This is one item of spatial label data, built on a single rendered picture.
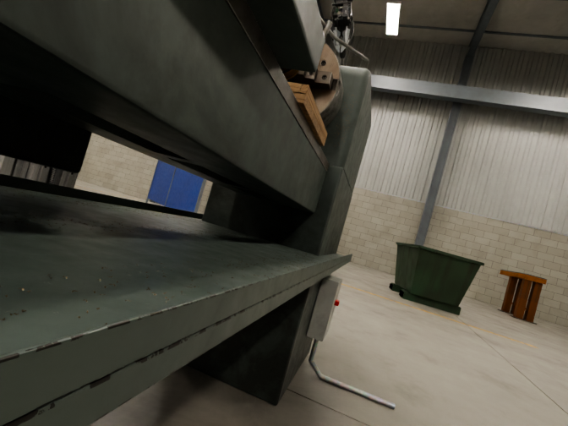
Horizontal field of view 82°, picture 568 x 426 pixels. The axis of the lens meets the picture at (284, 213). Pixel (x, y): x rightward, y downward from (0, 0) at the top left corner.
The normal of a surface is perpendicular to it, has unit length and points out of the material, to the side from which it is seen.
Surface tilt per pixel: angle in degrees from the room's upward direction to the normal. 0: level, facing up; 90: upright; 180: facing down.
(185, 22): 90
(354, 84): 90
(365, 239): 90
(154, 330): 90
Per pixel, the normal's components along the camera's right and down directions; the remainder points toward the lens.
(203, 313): 0.93, 0.25
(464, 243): -0.29, -0.11
